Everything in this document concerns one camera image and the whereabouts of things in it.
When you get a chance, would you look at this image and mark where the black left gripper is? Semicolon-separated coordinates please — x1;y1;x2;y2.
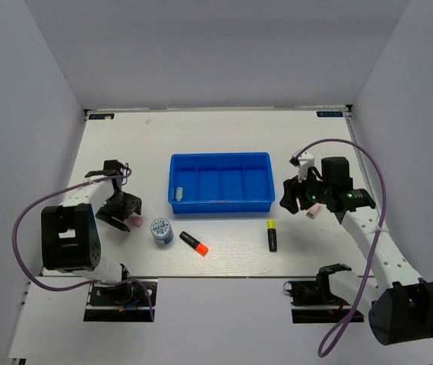
96;192;142;232

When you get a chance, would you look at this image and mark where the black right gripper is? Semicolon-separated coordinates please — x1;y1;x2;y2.
280;166;331;214

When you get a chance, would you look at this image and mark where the yellow capped black highlighter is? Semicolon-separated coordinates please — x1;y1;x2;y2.
267;219;277;252

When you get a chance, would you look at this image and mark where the blue patterned tape roll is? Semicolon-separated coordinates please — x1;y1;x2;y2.
150;217;174;245

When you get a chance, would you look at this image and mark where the light blue small eraser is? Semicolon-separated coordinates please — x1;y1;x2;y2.
175;186;184;202

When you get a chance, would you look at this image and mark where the orange capped black highlighter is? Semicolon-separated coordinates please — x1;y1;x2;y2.
179;231;208;256

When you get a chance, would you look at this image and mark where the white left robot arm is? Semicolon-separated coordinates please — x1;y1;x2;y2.
41;160;142;303

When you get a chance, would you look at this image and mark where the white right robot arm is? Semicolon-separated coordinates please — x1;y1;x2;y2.
280;153;433;345

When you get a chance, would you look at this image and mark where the blue plastic divided tray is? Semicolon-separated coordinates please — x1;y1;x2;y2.
168;152;275;214

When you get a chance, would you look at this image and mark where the right corner label sticker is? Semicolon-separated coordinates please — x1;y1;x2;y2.
316;110;343;118

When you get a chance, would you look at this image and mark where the corner label sticker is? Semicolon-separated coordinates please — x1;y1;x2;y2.
316;110;343;118
88;113;115;120

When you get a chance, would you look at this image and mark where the left corner label sticker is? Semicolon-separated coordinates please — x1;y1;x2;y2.
88;113;115;120

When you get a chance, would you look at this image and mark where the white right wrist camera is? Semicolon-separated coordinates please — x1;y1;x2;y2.
289;151;314;182

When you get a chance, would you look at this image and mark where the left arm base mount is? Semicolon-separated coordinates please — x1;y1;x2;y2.
83;281;158;323

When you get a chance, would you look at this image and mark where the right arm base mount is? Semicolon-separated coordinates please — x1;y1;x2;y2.
283;280;355;325

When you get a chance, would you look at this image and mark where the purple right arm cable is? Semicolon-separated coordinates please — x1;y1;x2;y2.
291;138;387;359

